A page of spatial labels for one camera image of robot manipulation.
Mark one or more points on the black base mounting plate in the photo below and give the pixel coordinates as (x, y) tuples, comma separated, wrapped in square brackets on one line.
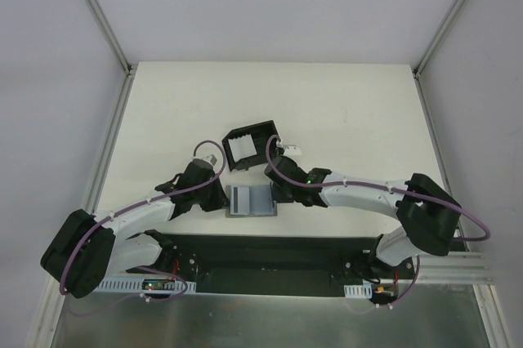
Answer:
[(268, 265)]

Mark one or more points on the right white cable duct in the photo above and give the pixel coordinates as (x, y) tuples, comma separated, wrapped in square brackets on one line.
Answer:
[(359, 291)]

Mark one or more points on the aluminium frame post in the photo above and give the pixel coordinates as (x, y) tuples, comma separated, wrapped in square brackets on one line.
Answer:
[(438, 37), (109, 35)]

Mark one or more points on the white magnetic stripe card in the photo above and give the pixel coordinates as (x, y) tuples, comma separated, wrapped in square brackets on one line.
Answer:
[(240, 201)]

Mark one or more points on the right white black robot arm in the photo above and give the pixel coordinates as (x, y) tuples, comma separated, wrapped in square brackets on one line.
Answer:
[(427, 215)]

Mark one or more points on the left white cable duct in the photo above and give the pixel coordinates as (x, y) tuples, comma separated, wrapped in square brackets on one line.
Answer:
[(144, 285)]

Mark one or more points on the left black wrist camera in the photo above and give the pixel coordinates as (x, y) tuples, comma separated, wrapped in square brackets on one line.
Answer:
[(197, 173)]

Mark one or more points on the left aluminium frame post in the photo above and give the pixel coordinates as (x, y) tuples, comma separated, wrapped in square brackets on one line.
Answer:
[(109, 35)]

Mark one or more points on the right aluminium frame post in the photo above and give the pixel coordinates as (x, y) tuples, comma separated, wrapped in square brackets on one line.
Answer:
[(438, 37)]

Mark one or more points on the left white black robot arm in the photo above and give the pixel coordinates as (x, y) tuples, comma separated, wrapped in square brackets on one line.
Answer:
[(87, 247)]

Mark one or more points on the white card stack in box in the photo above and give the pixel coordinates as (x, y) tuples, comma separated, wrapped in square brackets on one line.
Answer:
[(242, 147)]

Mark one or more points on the white cable duct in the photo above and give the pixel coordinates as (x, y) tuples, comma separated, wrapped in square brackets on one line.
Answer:
[(144, 285), (359, 291)]

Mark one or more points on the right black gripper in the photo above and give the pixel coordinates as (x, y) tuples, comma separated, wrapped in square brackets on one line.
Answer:
[(280, 192)]

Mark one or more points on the black plastic card box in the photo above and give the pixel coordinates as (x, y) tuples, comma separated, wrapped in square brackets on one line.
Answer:
[(261, 133)]

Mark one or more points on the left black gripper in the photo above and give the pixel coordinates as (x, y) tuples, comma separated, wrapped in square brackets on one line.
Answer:
[(216, 198)]

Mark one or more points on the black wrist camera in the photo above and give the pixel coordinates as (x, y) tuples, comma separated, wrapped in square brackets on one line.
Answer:
[(197, 173), (288, 168)]

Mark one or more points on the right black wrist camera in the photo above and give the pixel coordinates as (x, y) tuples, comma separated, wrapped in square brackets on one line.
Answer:
[(288, 168)]

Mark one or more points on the grey leather card holder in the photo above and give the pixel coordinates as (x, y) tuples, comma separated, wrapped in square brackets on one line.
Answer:
[(261, 201)]

